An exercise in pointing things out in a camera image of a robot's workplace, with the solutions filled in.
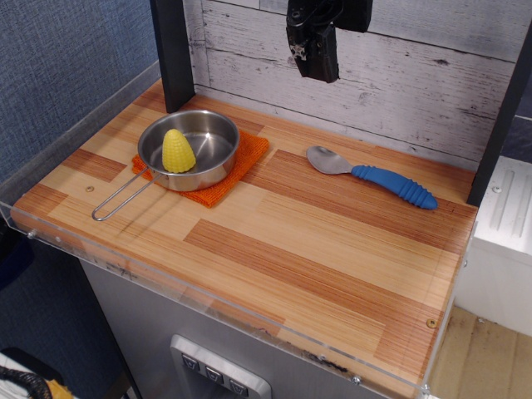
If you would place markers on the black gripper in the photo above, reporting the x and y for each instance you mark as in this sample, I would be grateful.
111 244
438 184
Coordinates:
302 13

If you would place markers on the yellow toy corn cob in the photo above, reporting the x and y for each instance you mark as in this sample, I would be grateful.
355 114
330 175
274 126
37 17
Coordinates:
177 154

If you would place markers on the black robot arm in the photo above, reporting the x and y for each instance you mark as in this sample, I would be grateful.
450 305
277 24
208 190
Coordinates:
356 17

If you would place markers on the orange knitted cloth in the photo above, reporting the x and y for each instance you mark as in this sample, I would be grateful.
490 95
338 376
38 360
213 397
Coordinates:
251 149

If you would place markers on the small steel saucepan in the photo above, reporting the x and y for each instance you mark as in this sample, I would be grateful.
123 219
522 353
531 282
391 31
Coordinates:
213 139

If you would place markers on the clear acrylic left guard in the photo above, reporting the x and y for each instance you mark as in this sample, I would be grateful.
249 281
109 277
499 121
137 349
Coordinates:
42 164

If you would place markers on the clear acrylic guard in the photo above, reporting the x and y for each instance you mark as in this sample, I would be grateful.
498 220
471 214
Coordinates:
42 164
359 295

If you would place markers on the clear acrylic front guard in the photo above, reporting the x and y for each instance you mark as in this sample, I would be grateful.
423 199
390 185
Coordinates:
359 295

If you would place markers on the silver dispenser button panel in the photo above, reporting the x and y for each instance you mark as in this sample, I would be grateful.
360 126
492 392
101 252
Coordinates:
192 359

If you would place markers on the yellow object bottom left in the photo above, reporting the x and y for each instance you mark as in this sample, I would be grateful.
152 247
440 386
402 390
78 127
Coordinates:
54 390

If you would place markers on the blue handled metal spoon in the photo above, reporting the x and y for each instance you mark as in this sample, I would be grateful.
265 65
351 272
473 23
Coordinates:
330 163

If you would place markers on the black left vertical post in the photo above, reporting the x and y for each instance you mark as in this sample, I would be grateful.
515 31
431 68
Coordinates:
171 37

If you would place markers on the black vertical post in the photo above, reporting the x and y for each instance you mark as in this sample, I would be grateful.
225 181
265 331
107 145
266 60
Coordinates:
171 37
503 121

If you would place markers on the black right vertical post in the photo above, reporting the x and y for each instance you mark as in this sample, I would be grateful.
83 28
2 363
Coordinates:
503 121

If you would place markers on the white aluminium rail block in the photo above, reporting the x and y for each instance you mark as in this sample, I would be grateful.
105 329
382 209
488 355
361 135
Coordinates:
503 223

